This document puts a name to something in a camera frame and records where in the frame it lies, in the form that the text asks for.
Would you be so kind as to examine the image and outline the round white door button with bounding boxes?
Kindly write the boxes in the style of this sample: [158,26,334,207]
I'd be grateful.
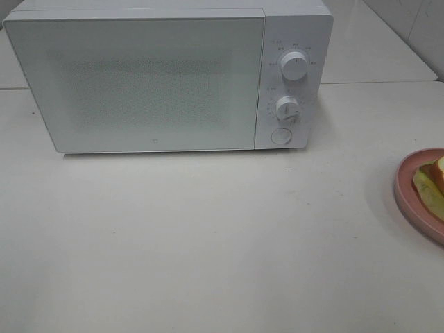
[271,128,292,145]

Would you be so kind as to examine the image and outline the white microwave door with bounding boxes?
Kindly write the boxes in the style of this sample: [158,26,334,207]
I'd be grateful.
[6,18,264,153]

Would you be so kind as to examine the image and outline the pink round plate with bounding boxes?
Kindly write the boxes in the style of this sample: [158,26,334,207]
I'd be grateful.
[393,148,443,246]

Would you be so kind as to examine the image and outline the bread and lettuce sandwich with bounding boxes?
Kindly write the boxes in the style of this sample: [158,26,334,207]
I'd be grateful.
[413,156,443,222]

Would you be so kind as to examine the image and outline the lower white dial knob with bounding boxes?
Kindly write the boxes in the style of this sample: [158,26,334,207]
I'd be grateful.
[275,96,300,121]

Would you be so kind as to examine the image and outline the white dial knob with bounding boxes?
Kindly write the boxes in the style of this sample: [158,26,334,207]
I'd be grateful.
[280,50,308,81]
[275,96,300,121]

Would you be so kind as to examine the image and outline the upper white dial knob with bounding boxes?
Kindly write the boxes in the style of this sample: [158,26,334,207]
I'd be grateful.
[280,50,308,81]

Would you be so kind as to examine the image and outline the white microwave oven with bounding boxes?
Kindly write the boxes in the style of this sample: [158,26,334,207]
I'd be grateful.
[3,1,334,153]

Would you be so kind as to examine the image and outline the white rear table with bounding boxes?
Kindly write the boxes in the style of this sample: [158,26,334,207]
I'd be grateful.
[321,1,438,84]

